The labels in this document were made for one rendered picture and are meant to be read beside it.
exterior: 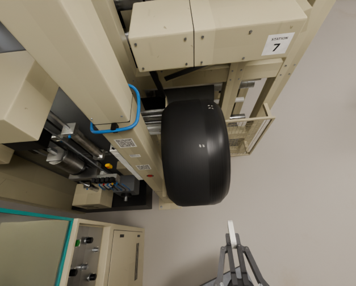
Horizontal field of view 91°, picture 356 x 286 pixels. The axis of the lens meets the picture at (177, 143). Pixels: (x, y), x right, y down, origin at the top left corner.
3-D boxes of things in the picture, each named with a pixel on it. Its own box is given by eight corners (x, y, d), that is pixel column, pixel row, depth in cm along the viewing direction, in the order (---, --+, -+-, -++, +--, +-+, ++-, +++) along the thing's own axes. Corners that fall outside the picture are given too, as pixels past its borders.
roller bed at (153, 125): (148, 136, 145) (138, 114, 119) (149, 121, 152) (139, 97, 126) (171, 134, 144) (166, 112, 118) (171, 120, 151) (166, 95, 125)
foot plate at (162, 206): (159, 210, 203) (158, 209, 201) (159, 186, 216) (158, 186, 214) (181, 208, 201) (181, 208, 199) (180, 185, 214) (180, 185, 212)
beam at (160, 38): (138, 74, 73) (126, 38, 60) (142, 38, 85) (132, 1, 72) (288, 59, 70) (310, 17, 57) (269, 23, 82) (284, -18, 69)
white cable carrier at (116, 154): (138, 180, 123) (109, 151, 81) (138, 173, 125) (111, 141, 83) (145, 179, 123) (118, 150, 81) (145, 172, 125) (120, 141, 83)
